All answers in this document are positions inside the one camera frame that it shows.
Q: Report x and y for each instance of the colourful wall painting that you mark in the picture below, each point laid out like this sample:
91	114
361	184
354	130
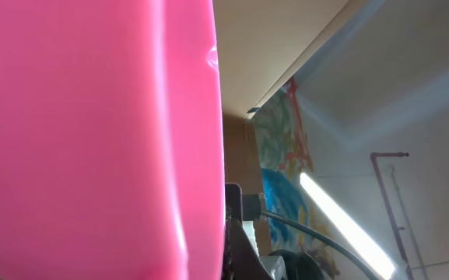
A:
283	155

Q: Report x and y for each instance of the pink plastic scoop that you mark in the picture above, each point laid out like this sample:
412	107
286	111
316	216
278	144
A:
111	140

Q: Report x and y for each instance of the fluorescent ceiling light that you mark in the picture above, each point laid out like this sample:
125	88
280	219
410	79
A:
364	245

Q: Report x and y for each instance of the red ceiling pipe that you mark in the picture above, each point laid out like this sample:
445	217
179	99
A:
374	156

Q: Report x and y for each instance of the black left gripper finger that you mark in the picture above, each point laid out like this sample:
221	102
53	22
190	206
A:
240	260

